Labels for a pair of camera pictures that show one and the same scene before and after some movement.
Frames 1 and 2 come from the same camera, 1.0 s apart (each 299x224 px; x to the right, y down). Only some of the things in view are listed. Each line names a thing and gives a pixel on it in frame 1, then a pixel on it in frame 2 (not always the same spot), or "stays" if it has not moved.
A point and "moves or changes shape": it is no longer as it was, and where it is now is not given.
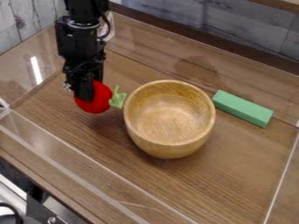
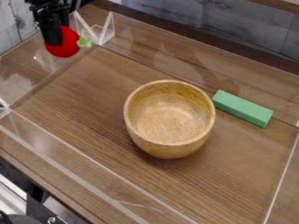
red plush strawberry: (99, 103) moves or changes shape
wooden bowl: (170, 115) stays
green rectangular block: (242, 108) stays
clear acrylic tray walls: (194, 145) stays
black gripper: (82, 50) → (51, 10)
